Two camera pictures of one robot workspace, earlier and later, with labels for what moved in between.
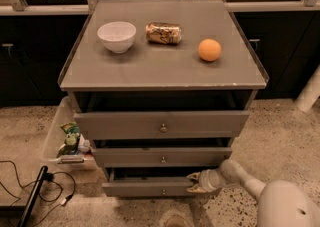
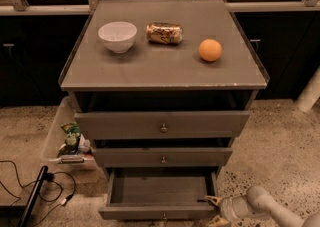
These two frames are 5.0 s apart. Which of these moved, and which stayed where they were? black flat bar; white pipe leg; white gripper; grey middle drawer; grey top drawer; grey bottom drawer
Moved: white gripper; grey bottom drawer
Stayed: grey middle drawer; grey top drawer; white pipe leg; black flat bar
